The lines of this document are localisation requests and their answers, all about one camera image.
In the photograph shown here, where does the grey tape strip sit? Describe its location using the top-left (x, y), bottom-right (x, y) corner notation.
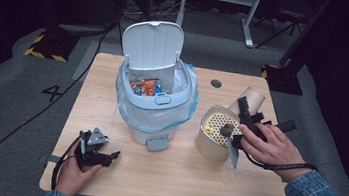
top-left (46, 154), bottom-right (63, 165)

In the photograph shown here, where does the dark round table grommet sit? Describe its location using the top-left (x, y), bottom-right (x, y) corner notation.
top-left (209, 78), bottom-right (223, 90)

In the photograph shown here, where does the black floor cable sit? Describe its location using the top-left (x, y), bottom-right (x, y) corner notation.
top-left (0, 5), bottom-right (120, 196)

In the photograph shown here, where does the blue plastic bin liner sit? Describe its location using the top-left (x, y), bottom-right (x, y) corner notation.
top-left (109, 55), bottom-right (205, 139)

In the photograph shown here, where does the blue snack packet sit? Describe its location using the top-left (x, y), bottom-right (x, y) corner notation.
top-left (128, 77), bottom-right (145, 96)

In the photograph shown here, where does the black yellow striped stand base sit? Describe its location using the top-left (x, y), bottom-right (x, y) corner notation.
top-left (23, 25), bottom-right (82, 65)
top-left (258, 61), bottom-right (307, 97)

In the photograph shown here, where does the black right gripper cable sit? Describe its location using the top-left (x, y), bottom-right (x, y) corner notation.
top-left (237, 150), bottom-right (320, 196)

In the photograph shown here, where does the small yellow piece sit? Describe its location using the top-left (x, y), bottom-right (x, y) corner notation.
top-left (202, 122), bottom-right (216, 135)

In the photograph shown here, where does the beige cardboard tube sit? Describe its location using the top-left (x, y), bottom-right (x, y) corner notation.
top-left (228, 83), bottom-right (268, 119)

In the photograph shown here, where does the dark brown lump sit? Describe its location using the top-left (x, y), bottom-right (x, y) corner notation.
top-left (218, 122), bottom-right (236, 139)

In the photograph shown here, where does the person's right hand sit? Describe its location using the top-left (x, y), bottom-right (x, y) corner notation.
top-left (232, 120), bottom-right (321, 188)

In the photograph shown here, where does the black tripod stand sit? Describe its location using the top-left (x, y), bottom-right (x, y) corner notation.
top-left (254, 1), bottom-right (311, 55)

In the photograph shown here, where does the white pedal trash bin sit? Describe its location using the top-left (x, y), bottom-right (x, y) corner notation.
top-left (107, 15), bottom-right (207, 157)

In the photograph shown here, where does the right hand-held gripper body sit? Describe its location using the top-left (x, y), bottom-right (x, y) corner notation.
top-left (224, 108), bottom-right (299, 178)

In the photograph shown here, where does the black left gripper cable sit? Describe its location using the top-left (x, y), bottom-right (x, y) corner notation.
top-left (49, 133), bottom-right (82, 195)

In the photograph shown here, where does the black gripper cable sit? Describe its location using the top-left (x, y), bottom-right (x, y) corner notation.
top-left (237, 150), bottom-right (320, 196)
top-left (49, 133), bottom-right (82, 195)

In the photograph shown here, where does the person's left hand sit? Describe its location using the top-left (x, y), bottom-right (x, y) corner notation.
top-left (53, 148), bottom-right (105, 196)

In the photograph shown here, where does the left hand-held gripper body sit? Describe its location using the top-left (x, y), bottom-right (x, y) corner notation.
top-left (73, 125), bottom-right (110, 173)

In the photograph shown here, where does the orange snack packet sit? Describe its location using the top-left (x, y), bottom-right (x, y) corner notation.
top-left (139, 77), bottom-right (159, 98)

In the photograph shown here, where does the beige perforated metal container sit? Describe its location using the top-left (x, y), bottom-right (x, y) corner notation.
top-left (192, 101), bottom-right (247, 165)

